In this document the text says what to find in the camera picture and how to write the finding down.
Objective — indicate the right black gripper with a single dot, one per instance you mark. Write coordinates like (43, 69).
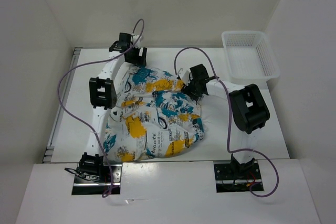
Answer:
(189, 89)

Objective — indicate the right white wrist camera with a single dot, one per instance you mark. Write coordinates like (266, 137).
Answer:
(185, 75)

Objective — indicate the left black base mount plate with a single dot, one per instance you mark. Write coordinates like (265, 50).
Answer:
(92, 184)

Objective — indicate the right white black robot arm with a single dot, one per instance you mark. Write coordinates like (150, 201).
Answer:
(247, 110)

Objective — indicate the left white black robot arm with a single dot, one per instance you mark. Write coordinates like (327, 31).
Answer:
(103, 98)

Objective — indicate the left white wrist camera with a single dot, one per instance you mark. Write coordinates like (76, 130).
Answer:
(136, 40)

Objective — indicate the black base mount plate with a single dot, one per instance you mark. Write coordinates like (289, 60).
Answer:
(92, 184)
(229, 181)

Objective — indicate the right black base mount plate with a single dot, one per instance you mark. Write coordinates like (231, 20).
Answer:
(229, 181)

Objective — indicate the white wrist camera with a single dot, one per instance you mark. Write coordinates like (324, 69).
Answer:
(185, 75)
(136, 40)

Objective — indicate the printed white teal yellow shorts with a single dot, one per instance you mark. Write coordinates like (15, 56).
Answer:
(152, 118)

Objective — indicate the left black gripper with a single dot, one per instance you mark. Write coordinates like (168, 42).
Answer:
(138, 60)

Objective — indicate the white plastic mesh basket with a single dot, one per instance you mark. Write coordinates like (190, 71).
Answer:
(249, 56)

